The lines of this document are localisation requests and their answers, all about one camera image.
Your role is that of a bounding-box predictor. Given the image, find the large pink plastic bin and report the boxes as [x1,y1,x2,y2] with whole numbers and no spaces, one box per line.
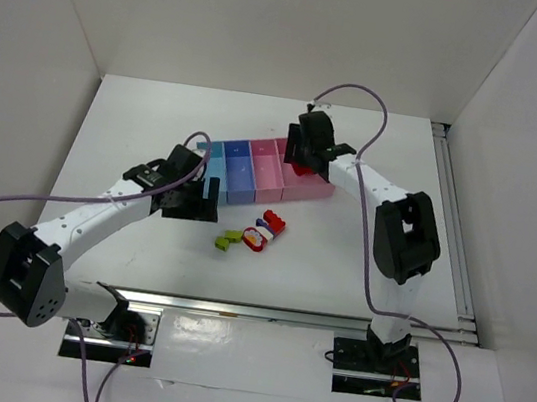
[276,138,335,201]

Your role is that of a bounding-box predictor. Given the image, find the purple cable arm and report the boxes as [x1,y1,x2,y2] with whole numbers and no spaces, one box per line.
[0,100,215,402]
[262,78,505,402]

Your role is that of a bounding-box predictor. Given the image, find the lime green lego brick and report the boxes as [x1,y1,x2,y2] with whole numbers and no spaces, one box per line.
[214,236,233,252]
[224,230,243,243]

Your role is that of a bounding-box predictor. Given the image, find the red stepped lego brick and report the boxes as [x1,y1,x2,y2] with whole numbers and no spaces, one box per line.
[262,209,286,236]

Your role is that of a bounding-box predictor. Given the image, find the white lego brick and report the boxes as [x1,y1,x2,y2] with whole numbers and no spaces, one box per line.
[264,225,278,241]

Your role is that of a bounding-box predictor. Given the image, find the aluminium rail right side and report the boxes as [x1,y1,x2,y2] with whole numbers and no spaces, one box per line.
[431,121,478,335]

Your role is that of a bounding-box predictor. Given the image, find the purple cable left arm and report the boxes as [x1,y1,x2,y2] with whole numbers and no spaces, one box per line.
[0,100,215,402]

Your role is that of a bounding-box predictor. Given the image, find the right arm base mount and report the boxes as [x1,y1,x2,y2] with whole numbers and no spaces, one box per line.
[323,337,422,401]

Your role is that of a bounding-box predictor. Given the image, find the dark blue plastic bin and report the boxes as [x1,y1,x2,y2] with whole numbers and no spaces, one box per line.
[223,140,256,205]

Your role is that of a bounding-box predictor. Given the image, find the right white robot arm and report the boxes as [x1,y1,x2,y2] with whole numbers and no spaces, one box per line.
[284,107,441,370]

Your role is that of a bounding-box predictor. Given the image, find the aluminium rail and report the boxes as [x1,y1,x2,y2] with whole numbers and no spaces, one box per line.
[431,121,478,335]
[12,265,480,358]

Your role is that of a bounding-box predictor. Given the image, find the aluminium rail front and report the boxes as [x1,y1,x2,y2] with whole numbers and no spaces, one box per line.
[12,265,480,358]

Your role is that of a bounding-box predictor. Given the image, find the dark blue lego plate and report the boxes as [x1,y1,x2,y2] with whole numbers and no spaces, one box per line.
[256,218,269,228]

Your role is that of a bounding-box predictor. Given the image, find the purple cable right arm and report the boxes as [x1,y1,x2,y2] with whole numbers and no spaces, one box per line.
[262,78,505,402]

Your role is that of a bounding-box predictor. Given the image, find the lime green lego brick front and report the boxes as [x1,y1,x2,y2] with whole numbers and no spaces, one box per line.
[214,236,233,252]

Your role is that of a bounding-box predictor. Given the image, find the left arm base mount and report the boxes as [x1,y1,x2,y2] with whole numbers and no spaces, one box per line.
[78,305,162,369]

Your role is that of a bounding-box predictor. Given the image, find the small pink plastic bin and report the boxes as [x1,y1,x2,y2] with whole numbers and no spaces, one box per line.
[250,139,284,204]

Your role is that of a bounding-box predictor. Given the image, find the light blue plastic bin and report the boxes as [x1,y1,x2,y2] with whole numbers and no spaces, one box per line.
[203,141,227,206]

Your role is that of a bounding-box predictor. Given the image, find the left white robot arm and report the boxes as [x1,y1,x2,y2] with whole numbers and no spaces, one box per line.
[0,144,222,337]

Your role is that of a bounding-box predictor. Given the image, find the red flower printed lego piece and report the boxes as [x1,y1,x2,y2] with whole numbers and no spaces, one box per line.
[241,226,268,252]

